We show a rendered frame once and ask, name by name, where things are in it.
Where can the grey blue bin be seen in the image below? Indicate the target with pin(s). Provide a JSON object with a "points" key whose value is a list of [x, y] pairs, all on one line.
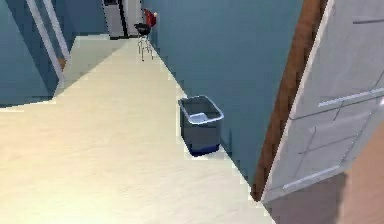
{"points": [[200, 133]]}

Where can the black red stool chair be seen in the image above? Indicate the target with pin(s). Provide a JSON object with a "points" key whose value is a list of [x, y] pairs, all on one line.
{"points": [[145, 28]]}

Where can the brown wooden cupboard side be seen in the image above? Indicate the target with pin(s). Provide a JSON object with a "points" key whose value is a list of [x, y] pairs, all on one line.
{"points": [[288, 96]]}

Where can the white cupboard with black stripe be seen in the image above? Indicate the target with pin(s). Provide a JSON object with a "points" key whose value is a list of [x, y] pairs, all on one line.
{"points": [[120, 16]]}

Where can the white door frame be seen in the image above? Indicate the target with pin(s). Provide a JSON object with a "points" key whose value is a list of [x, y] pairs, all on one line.
{"points": [[46, 36]]}

